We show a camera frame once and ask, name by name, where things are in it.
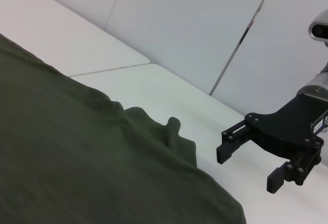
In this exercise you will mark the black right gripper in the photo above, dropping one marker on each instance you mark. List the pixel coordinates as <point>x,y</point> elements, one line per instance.
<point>284,131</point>

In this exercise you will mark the dark green t-shirt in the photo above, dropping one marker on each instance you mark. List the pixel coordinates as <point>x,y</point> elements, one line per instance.
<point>77,144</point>

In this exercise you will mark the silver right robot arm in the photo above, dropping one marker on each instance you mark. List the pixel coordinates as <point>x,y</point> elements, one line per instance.
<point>317,85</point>

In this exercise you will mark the silver wall panel strip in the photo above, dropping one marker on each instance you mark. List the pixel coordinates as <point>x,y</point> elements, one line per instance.
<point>227,67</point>

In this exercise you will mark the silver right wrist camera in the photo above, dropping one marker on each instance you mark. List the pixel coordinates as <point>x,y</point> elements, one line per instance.
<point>319,29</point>

